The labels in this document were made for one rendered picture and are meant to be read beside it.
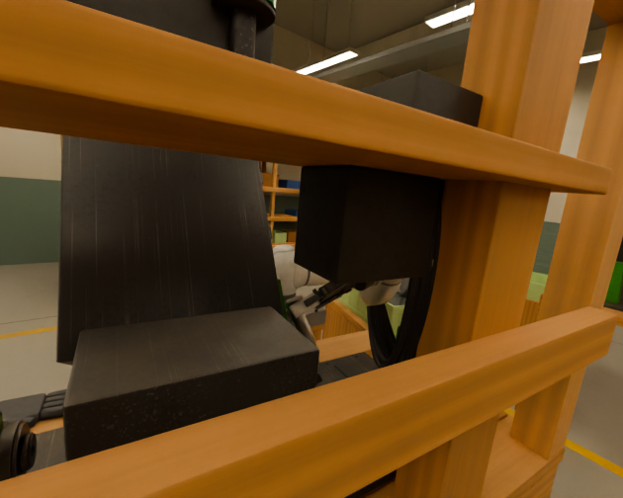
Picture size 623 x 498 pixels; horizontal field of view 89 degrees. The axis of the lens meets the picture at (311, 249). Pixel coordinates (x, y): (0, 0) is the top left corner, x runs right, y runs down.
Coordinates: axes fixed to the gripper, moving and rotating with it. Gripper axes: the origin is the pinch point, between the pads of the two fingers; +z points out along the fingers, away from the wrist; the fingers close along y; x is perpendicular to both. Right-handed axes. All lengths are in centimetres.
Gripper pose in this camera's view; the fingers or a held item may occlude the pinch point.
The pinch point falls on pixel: (302, 308)
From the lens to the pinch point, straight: 74.3
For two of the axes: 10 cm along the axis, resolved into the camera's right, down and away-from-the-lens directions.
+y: 2.4, -5.1, -8.3
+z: -8.0, 3.8, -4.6
